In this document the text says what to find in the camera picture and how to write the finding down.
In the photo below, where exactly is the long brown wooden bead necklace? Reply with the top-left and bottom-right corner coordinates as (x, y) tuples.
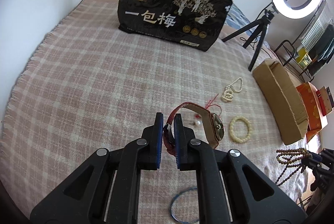
(275, 148), (312, 187)

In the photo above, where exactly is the dark blue bangle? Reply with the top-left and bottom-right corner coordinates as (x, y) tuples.
(168, 187), (199, 223)

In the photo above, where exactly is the cream bead bracelet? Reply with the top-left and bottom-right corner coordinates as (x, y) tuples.
(229, 115), (254, 143)

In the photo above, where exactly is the red strap gold watch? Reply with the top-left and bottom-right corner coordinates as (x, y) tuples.
(163, 102), (225, 156)

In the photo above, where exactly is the orange gift box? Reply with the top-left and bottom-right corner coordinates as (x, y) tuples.
(296, 82), (331, 143)

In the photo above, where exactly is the cardboard box tray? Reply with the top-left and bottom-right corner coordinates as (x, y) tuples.
(253, 59), (309, 145)

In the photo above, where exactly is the black metal rack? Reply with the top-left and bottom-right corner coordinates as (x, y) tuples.
(274, 0), (333, 82)

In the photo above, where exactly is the yellow green box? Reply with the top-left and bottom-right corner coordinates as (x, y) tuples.
(296, 47), (312, 69)

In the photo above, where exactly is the pink plaid blanket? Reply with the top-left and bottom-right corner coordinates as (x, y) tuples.
(0, 0), (314, 224)

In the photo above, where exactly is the striped hanging towel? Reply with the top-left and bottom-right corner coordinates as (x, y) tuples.
(300, 0), (333, 52)

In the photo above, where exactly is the black mini tripod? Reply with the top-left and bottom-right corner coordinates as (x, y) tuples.
(222, 9), (276, 71)

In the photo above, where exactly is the black plum snack bag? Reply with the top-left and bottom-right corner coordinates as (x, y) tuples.
(118, 0), (233, 51)

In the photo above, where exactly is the white pearl necklace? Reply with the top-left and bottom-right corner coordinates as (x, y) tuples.
(221, 77), (244, 103)

